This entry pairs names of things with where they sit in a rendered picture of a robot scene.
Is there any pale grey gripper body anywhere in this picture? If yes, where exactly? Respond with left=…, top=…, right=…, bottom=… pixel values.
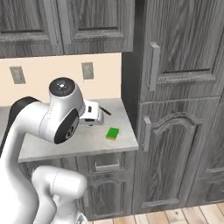
left=79, top=108, right=105, bottom=127

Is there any green and yellow sponge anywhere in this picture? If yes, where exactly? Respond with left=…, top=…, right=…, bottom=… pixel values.
left=105, top=126, right=120, bottom=141

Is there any black thin rod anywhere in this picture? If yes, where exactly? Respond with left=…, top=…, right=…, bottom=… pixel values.
left=99, top=106, right=112, bottom=116

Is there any grey wood drawer front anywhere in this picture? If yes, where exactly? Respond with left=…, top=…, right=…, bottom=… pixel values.
left=87, top=150, right=127, bottom=176

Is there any grey base cupboard front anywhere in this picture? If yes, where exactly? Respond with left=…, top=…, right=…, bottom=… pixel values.
left=18, top=157, right=81, bottom=184

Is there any grey base cupboard door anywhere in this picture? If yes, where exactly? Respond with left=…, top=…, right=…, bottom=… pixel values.
left=82, top=174, right=134, bottom=221

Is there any arched grey cupboard door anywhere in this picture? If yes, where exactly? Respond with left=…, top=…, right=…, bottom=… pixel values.
left=132, top=97, right=221, bottom=214

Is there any tall grey cupboard door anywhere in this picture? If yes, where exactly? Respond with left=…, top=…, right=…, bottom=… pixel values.
left=139, top=0, right=224, bottom=102

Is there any grey wood cupboard run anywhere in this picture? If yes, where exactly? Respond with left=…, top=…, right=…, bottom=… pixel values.
left=186, top=94, right=224, bottom=207

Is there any grey drawer handle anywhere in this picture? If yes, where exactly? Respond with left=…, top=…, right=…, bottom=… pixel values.
left=94, top=159, right=122, bottom=172

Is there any grey wall socket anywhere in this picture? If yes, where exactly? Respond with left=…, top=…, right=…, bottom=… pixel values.
left=9, top=66, right=26, bottom=85
left=80, top=61, right=95, bottom=81

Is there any short grey door handle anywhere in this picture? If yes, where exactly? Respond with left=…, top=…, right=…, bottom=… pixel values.
left=142, top=115, right=153, bottom=153

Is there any long grey door handle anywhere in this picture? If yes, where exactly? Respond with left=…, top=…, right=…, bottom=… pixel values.
left=148, top=41, right=162, bottom=92

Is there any grey wood wall cupboard door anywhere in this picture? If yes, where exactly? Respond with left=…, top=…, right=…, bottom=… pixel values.
left=0, top=0, right=64, bottom=59
left=56, top=0, right=136, bottom=55

